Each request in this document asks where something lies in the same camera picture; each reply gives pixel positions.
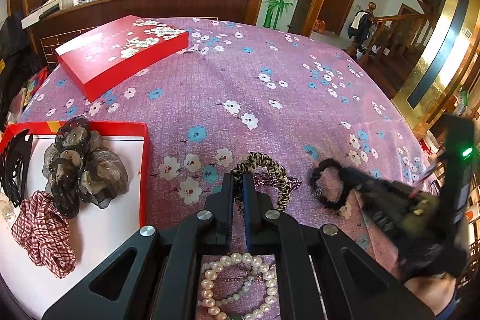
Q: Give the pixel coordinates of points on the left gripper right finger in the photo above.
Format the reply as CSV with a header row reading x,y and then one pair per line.
x,y
322,273

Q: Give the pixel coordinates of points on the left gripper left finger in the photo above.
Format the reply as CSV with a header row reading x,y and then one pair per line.
x,y
155,273

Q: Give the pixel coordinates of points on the red plaid scrunchie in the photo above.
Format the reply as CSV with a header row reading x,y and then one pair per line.
x,y
43,233

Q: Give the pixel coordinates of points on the brown organza dotted scrunchie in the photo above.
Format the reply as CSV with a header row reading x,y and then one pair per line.
x,y
80,168

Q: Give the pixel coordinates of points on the black claw hair clip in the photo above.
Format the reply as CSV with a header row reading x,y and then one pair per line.
x,y
15,160

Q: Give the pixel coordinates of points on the red open gift box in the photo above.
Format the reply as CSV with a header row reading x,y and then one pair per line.
x,y
94,233

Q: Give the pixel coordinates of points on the wooden staircase railing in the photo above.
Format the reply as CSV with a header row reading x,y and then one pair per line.
x,y
394,46

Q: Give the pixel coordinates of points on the purple floral bedspread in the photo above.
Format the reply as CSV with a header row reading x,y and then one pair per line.
x,y
237,89

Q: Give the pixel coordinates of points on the red floral box lid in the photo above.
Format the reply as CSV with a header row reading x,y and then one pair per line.
x,y
105,56

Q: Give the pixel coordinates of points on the dark wooden headboard shelf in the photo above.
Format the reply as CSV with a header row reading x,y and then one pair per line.
x,y
62,25

